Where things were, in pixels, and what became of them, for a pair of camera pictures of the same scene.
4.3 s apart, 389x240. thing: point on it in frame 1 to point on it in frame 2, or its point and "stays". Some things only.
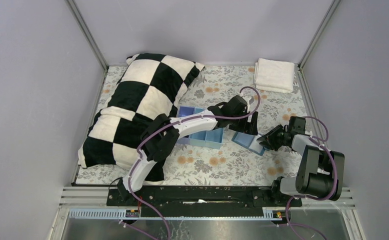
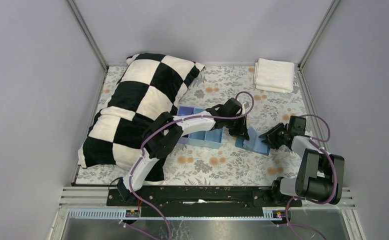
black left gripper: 250,120 to 240,127
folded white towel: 274,75 stays
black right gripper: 277,136 stays
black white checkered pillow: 151,85 stays
